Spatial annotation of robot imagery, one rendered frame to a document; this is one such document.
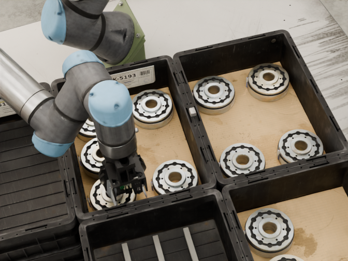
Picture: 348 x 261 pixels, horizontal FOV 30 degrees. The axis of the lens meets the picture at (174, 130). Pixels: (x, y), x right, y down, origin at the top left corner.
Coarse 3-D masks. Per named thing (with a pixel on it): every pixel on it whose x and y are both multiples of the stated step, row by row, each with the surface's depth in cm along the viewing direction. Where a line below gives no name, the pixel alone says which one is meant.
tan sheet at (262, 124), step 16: (240, 80) 166; (240, 96) 162; (288, 96) 162; (240, 112) 159; (256, 112) 159; (272, 112) 159; (288, 112) 159; (304, 112) 158; (208, 128) 157; (224, 128) 156; (240, 128) 156; (256, 128) 156; (272, 128) 156; (288, 128) 156; (304, 128) 155; (224, 144) 154; (256, 144) 153; (272, 144) 153; (272, 160) 150
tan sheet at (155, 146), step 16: (176, 112) 160; (160, 128) 157; (176, 128) 157; (80, 144) 155; (144, 144) 155; (160, 144) 154; (176, 144) 154; (80, 160) 153; (144, 160) 152; (160, 160) 152; (192, 160) 151
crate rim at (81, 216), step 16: (128, 64) 157; (144, 64) 157; (64, 80) 155; (176, 80) 155; (192, 128) 144; (208, 160) 139; (208, 176) 136; (176, 192) 134; (192, 192) 134; (80, 208) 133; (112, 208) 133; (128, 208) 133
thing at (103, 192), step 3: (102, 192) 143; (105, 192) 143; (102, 195) 142; (105, 195) 142; (120, 195) 142; (105, 198) 142; (108, 198) 142; (117, 198) 141; (120, 198) 142; (108, 201) 141; (111, 201) 141; (117, 201) 142
